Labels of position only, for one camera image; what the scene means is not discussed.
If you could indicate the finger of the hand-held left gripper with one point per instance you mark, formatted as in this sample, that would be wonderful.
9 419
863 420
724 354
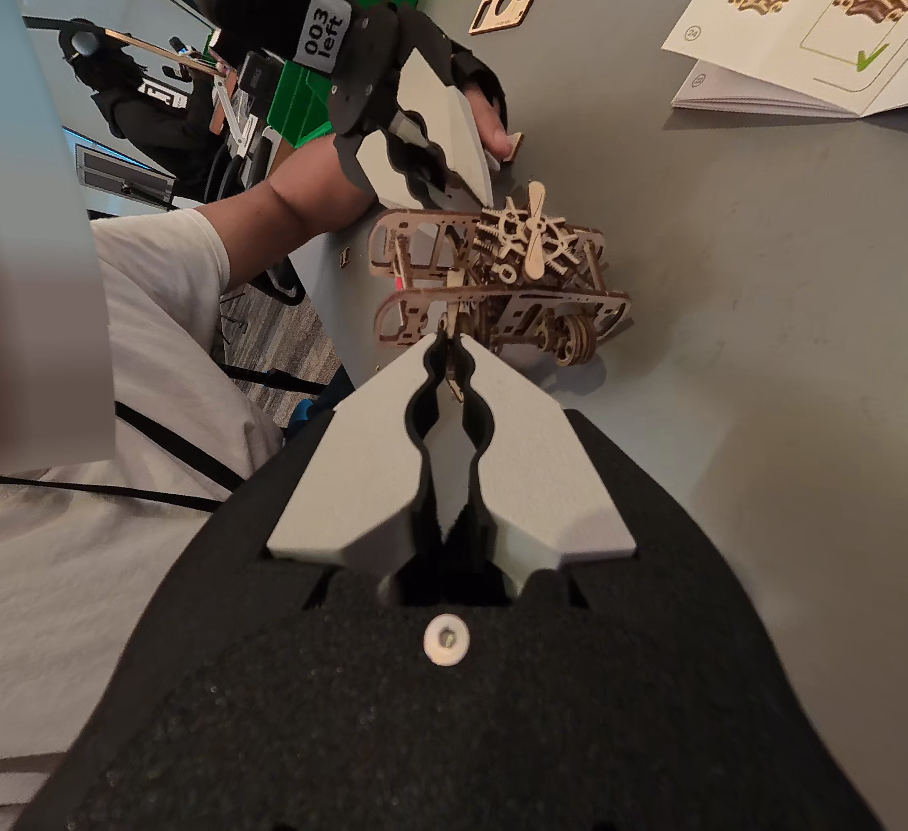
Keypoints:
454 121
383 171

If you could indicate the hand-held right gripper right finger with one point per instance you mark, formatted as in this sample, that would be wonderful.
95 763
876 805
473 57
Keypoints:
560 490

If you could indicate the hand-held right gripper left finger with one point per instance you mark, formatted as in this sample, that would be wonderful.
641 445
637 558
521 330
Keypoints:
340 490

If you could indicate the wooden model airplane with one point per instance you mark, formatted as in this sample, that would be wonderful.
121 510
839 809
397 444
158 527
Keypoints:
528 242

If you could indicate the person's left forearm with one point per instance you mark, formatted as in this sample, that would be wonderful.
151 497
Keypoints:
298 207

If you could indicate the grey desk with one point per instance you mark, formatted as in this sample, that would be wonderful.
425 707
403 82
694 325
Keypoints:
745 348

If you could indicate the person's left hand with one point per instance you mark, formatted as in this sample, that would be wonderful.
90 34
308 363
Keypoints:
493 128

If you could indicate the person's white shirt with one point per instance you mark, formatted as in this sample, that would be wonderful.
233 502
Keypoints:
142 348

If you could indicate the white instruction booklet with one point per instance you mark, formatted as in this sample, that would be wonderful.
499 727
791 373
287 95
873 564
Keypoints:
780 36

